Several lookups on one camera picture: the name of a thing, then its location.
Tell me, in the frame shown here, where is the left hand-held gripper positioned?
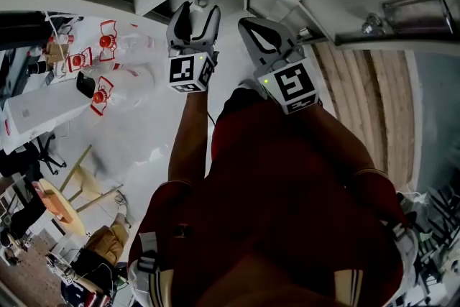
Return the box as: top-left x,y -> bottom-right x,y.
165,0 -> 222,95

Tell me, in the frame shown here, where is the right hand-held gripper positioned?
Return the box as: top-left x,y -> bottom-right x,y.
237,17 -> 321,116

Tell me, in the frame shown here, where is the white plastic jar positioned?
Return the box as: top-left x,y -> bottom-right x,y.
189,0 -> 210,16

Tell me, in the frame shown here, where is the person's left forearm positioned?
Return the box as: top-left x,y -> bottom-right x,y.
167,89 -> 211,188

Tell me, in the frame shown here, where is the person's right forearm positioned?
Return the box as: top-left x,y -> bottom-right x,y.
305,102 -> 377,179

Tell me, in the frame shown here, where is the person's black trouser leg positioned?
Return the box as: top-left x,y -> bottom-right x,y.
215,86 -> 269,124

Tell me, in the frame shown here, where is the clear water jug red cap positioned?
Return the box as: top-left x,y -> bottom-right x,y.
67,46 -> 121,75
98,20 -> 157,64
89,70 -> 155,116

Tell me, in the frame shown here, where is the metal door latch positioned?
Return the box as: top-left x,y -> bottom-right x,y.
360,12 -> 384,35

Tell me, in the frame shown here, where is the wooden plank platform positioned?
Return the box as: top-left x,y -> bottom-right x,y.
310,48 -> 422,192

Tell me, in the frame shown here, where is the black rounded device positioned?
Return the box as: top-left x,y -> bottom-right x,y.
75,70 -> 96,99

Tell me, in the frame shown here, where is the small brown cardboard box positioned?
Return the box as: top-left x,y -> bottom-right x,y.
45,42 -> 70,64

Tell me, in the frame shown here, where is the person's red shirt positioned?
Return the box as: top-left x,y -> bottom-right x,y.
127,100 -> 420,307

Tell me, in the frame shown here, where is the clear plastic label holder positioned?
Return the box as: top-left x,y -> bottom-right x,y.
381,0 -> 455,35

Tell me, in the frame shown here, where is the black thermos bottle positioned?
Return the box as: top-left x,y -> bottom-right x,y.
27,60 -> 48,76

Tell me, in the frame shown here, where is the wooden stool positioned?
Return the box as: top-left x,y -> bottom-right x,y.
59,144 -> 125,213

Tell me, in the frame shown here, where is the black office chair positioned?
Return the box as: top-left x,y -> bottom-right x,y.
0,132 -> 68,178

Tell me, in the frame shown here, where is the orange box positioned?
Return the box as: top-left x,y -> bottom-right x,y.
31,180 -> 75,224

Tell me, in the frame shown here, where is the round wooden table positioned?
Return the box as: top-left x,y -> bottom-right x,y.
37,178 -> 88,237

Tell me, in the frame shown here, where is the person's face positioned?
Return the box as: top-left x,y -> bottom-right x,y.
204,255 -> 346,307

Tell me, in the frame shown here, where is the black metal rack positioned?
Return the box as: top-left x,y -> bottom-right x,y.
405,183 -> 460,307

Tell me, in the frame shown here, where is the grey harness strap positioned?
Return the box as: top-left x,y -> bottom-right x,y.
138,232 -> 160,274
390,215 -> 418,245

